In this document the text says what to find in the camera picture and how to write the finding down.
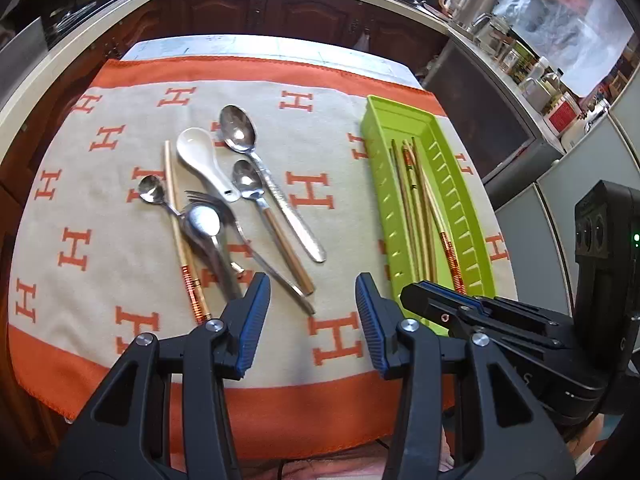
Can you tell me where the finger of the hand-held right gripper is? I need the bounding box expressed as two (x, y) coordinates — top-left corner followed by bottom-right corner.
(419, 281), (573, 339)
(400, 284), (568, 356)

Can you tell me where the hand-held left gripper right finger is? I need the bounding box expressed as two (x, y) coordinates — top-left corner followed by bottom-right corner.
(355, 272), (576, 480)

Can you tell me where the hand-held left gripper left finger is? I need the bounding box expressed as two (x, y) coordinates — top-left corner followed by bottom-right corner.
(52, 272), (272, 480)

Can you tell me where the light copper-ended chopstick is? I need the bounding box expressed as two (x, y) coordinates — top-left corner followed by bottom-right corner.
(413, 139), (467, 295)
(164, 140), (214, 326)

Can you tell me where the metal fork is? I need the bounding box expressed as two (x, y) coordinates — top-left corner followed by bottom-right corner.
(184, 189), (317, 316)

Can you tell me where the brown wooden chopstick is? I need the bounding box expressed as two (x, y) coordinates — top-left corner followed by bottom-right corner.
(407, 141), (443, 283)
(395, 141), (427, 282)
(390, 139), (420, 282)

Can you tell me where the plain metal spoon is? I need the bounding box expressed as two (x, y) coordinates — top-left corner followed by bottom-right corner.
(186, 205), (246, 306)

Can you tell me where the red-patterned chopstick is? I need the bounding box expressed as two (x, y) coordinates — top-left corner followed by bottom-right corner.
(404, 141), (438, 283)

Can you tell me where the wooden-handled metal spoon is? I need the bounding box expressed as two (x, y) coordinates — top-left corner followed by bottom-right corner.
(232, 159), (317, 297)

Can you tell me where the small metal spoon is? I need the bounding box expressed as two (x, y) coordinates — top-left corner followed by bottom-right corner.
(138, 175), (246, 278)

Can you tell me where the white ceramic spoon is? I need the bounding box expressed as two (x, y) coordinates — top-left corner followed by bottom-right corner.
(176, 127), (242, 204)

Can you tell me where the green plastic utensil tray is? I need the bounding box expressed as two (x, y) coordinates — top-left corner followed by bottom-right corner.
(361, 94), (497, 337)

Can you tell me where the large textured-handle metal spoon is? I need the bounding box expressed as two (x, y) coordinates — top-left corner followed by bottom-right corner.
(219, 104), (327, 264)

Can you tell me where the person's right forearm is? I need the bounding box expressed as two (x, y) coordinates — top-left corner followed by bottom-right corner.
(562, 412), (621, 466)

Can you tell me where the orange beige printed blanket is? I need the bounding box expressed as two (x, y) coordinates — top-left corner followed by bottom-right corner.
(7, 55), (518, 466)

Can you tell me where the row of condiment containers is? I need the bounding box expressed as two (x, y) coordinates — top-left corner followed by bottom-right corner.
(495, 40), (613, 137)

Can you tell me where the grey glass-door cabinet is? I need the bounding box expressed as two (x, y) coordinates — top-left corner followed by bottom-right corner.
(422, 37), (568, 198)

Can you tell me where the clear plastic sheet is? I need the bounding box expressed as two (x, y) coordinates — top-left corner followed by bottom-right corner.
(492, 0), (633, 98)

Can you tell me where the glass pitcher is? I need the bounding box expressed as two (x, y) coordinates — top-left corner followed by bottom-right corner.
(470, 12), (518, 61)

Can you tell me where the pale blue table cover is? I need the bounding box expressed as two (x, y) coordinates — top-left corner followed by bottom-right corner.
(122, 35), (423, 92)

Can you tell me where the steel electric kettle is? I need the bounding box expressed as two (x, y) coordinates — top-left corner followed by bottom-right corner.
(439, 0), (496, 32)

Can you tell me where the gas stove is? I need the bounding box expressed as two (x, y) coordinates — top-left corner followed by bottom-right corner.
(45, 0), (101, 43)

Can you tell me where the stainless steel splash panel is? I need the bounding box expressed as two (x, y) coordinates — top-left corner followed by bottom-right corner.
(0, 15), (51, 108)

